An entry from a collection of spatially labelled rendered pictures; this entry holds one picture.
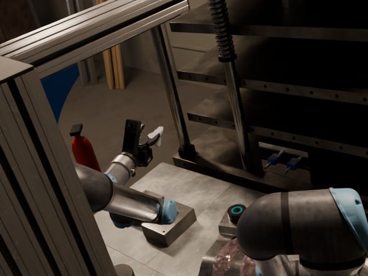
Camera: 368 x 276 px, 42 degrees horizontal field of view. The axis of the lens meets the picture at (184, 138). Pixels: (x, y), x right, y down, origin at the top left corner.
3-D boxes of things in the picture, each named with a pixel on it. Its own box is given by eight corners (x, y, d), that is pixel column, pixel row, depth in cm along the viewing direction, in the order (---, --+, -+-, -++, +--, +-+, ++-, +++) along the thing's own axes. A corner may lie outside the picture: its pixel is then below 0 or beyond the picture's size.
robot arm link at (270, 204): (220, 246, 86) (259, 302, 126) (283, 243, 83) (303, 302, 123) (220, 187, 91) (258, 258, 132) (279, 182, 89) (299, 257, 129)
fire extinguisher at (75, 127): (104, 183, 419) (80, 116, 387) (125, 193, 399) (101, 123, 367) (78, 202, 403) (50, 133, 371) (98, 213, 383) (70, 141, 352)
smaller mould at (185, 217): (167, 247, 210) (164, 235, 206) (144, 236, 219) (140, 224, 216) (196, 219, 221) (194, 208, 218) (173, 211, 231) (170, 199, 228)
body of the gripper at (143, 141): (134, 154, 165) (118, 174, 156) (130, 132, 161) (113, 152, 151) (154, 157, 162) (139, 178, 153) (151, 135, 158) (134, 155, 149)
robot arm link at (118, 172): (95, 205, 144) (86, 182, 140) (113, 183, 152) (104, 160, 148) (117, 206, 140) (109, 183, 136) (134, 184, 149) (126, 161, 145)
